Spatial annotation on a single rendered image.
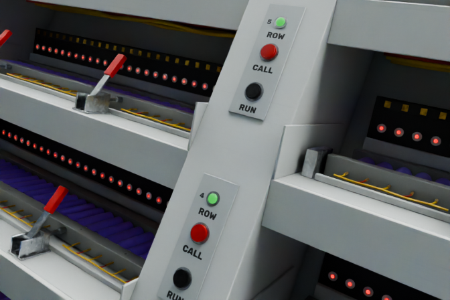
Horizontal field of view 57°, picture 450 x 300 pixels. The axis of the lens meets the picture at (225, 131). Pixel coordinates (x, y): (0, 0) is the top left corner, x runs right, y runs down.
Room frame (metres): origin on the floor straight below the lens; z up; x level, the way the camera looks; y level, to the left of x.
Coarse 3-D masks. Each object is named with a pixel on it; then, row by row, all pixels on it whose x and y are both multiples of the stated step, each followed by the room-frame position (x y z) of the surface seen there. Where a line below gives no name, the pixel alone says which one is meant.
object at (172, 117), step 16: (0, 64) 0.71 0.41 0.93; (16, 64) 0.70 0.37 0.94; (32, 80) 0.67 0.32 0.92; (48, 80) 0.65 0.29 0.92; (64, 80) 0.62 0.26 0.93; (112, 96) 0.57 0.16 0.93; (128, 96) 0.56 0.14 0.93; (128, 112) 0.56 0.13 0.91; (144, 112) 0.53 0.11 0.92; (160, 112) 0.53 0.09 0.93; (176, 112) 0.51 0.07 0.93; (176, 128) 0.52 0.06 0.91
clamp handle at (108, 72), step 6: (120, 54) 0.54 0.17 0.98; (114, 60) 0.53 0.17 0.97; (120, 60) 0.53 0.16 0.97; (108, 66) 0.53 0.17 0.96; (114, 66) 0.53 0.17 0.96; (120, 66) 0.53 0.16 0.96; (108, 72) 0.53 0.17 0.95; (114, 72) 0.53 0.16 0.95; (102, 78) 0.53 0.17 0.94; (108, 78) 0.53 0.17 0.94; (102, 84) 0.52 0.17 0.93; (96, 90) 0.52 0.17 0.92
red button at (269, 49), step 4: (268, 44) 0.39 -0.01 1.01; (272, 44) 0.39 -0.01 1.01; (264, 48) 0.39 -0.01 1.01; (268, 48) 0.39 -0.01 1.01; (272, 48) 0.39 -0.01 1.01; (260, 52) 0.39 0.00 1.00; (264, 52) 0.39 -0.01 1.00; (268, 52) 0.39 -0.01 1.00; (272, 52) 0.39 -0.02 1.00; (276, 52) 0.39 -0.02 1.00; (264, 56) 0.39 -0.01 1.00; (268, 56) 0.39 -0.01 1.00; (272, 56) 0.39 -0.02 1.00
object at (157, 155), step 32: (64, 64) 0.79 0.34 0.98; (0, 96) 0.59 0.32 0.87; (32, 96) 0.55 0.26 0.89; (192, 96) 0.63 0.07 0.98; (32, 128) 0.56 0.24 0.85; (64, 128) 0.52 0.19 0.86; (96, 128) 0.49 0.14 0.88; (128, 128) 0.47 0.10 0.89; (192, 128) 0.41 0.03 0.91; (128, 160) 0.47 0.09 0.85; (160, 160) 0.44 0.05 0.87
